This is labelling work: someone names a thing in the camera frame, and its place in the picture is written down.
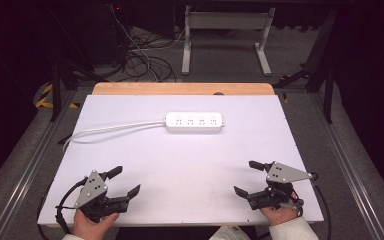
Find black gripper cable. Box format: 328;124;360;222
309;172;333;240
36;176;90;240

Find black floor cables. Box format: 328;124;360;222
122;28;178;83

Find black metal stand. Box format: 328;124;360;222
48;59;109;123
273;9;338;125

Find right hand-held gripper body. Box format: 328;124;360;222
246;161;314;211

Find aluminium rail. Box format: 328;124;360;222
0;89;78;240
308;92;384;240

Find white power strip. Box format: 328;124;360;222
164;111;225;134

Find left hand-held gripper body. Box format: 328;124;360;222
74;169;130;224

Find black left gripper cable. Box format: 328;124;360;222
36;176;90;240

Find person's right hand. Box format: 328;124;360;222
258;199;303;227

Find white floor cable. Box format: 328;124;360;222
108;3;188;83

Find person's white clothing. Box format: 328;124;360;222
209;225;252;240

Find wooden table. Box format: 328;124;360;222
91;82;276;97

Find white board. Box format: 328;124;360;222
37;94;325;228

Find white metal table frame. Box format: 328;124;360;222
181;4;277;77

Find white power strip cable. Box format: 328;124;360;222
62;119;167;152

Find person's left hand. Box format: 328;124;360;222
72;208;120;240

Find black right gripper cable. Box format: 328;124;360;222
309;172;333;240

